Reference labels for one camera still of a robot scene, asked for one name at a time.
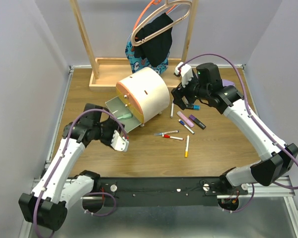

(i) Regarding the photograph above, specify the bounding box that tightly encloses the grey silver marker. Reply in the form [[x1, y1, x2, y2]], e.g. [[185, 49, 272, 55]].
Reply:
[[170, 102, 174, 118]]

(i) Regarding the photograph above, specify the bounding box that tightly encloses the pink clothes hanger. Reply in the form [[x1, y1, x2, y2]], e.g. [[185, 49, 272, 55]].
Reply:
[[130, 0, 193, 47]]

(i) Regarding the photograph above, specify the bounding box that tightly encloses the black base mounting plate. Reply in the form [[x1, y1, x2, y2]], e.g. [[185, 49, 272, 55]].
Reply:
[[91, 177, 248, 207]]

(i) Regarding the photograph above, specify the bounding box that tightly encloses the wooden clothes rack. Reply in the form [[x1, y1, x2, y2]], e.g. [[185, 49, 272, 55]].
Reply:
[[70, 0, 199, 92]]

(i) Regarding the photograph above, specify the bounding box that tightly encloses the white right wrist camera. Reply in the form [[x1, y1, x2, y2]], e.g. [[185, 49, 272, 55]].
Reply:
[[174, 62, 194, 88]]

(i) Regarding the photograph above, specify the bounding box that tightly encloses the yellow capped white marker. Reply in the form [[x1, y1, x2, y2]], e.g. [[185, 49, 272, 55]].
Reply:
[[184, 135, 190, 158]]

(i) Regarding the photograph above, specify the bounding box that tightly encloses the black purple highlighter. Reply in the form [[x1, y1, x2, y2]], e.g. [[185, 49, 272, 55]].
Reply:
[[189, 115, 206, 129]]

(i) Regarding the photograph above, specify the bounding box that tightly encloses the clear capped blue pen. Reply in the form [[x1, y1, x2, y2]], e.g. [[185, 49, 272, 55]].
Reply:
[[154, 130, 179, 136]]

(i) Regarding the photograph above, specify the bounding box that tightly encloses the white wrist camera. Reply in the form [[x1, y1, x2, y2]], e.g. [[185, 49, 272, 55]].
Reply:
[[110, 130, 129, 152], [174, 62, 194, 88]]

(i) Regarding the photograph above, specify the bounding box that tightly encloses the aluminium frame rail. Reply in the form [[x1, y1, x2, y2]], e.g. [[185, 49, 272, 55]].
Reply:
[[32, 177, 295, 199]]

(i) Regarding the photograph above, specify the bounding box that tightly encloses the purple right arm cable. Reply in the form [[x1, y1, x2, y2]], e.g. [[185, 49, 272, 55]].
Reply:
[[177, 53, 298, 214]]

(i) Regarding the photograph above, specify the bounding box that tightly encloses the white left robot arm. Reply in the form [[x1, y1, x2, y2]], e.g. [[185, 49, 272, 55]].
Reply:
[[18, 104, 129, 237]]

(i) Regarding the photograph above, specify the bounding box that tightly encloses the red capped white marker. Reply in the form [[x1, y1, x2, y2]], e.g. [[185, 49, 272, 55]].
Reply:
[[162, 134, 184, 141]]

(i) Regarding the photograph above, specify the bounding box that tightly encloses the blue capped white marker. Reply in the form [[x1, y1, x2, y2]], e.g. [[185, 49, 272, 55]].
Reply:
[[178, 119, 195, 134]]

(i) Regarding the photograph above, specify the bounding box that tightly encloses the black hanging garment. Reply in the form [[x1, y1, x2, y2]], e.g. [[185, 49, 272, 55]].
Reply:
[[133, 13, 173, 67]]

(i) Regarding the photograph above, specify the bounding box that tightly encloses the orange clothes hanger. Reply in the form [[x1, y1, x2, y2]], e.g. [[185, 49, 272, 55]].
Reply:
[[133, 0, 161, 30]]

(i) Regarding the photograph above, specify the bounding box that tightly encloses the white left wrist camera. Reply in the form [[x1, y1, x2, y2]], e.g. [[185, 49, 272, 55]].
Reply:
[[110, 130, 129, 152]]

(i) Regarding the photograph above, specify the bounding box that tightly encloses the blue shark print cloth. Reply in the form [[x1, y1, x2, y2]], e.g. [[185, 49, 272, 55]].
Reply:
[[125, 35, 169, 75]]

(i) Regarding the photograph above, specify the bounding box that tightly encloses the purple folded cloth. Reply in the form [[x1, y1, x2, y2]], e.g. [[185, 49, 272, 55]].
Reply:
[[222, 79, 235, 86]]

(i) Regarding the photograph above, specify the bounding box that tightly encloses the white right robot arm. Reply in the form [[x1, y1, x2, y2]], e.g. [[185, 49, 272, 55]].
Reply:
[[171, 62, 298, 194]]

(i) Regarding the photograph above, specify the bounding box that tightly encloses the pink highlighter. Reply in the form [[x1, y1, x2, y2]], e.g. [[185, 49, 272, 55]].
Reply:
[[177, 111, 194, 128]]

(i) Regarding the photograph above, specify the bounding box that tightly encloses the black teal highlighter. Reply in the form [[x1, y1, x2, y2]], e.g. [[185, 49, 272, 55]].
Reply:
[[186, 105, 200, 110]]

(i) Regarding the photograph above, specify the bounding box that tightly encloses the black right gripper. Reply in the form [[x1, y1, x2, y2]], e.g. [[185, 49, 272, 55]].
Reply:
[[171, 70, 210, 110]]

